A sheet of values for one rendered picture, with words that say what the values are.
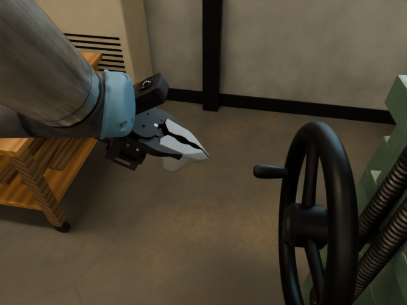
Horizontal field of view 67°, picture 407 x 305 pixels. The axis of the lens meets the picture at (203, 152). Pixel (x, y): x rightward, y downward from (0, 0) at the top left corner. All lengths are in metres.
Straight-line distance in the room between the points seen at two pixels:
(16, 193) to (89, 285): 0.48
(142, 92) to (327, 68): 1.55
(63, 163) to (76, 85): 1.22
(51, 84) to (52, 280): 1.20
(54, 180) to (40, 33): 1.26
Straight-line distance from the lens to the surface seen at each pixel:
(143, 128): 0.47
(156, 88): 0.42
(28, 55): 0.22
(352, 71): 1.93
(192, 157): 0.49
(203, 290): 1.27
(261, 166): 0.53
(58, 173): 1.48
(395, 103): 0.65
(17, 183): 1.52
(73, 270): 1.40
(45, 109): 0.28
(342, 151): 0.36
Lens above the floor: 1.18
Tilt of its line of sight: 44 degrees down
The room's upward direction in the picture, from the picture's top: straight up
